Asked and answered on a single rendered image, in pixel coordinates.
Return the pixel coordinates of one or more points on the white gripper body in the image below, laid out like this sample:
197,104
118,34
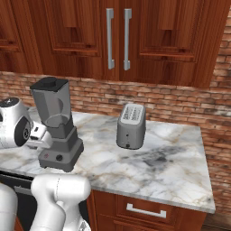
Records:
42,143

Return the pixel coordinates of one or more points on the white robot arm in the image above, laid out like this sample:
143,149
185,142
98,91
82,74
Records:
57,192

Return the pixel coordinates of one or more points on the grey blender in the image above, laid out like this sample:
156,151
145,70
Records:
60,144

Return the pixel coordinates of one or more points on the black blender lid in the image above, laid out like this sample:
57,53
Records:
49,84

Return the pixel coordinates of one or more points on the black dishwasher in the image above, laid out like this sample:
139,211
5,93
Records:
24,207

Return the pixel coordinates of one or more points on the grey toaster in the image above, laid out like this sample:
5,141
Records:
131,132

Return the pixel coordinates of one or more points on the wooden cupboard door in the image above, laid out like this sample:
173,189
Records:
75,36
12,36
168,39

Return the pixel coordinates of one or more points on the wooden drawer front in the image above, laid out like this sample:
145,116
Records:
180,215

